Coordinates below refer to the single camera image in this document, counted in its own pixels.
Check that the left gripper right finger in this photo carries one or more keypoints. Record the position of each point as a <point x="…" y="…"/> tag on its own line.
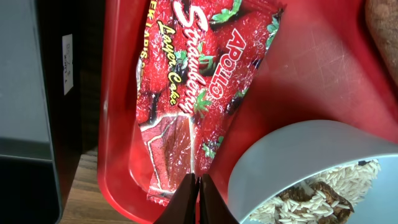
<point x="213" y="209"/>

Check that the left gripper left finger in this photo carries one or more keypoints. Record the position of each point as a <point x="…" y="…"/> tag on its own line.
<point x="182" y="205"/>

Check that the small light blue bowl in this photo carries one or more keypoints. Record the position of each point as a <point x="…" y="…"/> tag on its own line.
<point x="293" y="153"/>

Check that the rice and food leftovers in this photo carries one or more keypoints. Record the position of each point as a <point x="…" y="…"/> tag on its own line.
<point x="327" y="197"/>

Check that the red strawberry cake wrapper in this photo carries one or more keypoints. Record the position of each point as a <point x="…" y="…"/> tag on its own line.
<point x="198" y="61"/>

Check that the brown carrot-shaped food scrap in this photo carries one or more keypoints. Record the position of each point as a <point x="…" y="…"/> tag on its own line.
<point x="381" y="20"/>

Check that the red plastic tray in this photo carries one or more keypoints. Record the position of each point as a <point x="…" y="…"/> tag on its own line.
<point x="323" y="64"/>

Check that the black plastic tray bin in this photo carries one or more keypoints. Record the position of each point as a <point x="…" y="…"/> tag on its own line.
<point x="48" y="51"/>

